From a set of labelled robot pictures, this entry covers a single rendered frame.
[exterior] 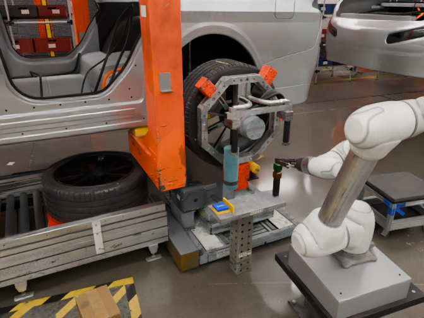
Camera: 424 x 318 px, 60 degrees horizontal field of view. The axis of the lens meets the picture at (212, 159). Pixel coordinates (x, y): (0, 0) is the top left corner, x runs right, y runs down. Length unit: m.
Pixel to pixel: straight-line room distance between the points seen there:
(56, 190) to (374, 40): 3.59
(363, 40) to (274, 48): 1.99
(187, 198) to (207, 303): 0.66
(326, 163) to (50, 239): 1.48
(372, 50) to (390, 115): 3.36
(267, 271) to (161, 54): 1.40
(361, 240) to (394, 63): 3.01
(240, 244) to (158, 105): 0.92
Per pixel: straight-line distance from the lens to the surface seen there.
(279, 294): 2.23
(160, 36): 1.88
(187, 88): 2.21
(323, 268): 1.79
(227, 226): 2.51
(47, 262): 2.28
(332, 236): 1.59
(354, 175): 1.38
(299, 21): 2.94
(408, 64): 4.47
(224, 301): 2.17
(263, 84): 2.23
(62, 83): 3.17
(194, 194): 2.39
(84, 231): 2.21
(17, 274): 2.31
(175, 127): 1.99
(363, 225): 1.73
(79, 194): 2.26
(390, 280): 1.84
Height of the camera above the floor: 1.52
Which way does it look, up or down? 24 degrees down
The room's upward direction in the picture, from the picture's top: straight up
